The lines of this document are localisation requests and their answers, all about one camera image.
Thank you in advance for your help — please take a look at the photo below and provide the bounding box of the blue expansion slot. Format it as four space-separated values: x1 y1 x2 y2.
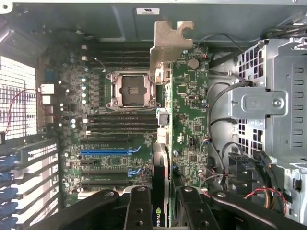
80 147 141 157

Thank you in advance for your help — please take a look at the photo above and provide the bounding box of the green motherboard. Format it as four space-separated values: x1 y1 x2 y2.
38 43 211 199

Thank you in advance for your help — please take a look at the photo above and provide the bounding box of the CPU socket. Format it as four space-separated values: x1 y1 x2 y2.
105 71 161 111

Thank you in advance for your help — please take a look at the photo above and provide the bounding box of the metal disk bay cage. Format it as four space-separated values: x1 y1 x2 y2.
230 38 307 223

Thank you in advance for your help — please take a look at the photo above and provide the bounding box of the coin cell battery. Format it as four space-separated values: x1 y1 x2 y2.
188 58 200 70

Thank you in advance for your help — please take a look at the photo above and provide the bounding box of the black open PC case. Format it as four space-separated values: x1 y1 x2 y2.
0 0 307 230

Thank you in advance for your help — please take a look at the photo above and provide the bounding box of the coloured power wire bundle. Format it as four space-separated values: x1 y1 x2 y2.
220 141 287 216

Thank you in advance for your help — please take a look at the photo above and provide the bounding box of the red black fan wire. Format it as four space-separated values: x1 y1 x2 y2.
4 88 42 135

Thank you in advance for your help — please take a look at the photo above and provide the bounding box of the thin black wire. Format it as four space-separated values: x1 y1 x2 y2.
196 32 246 54

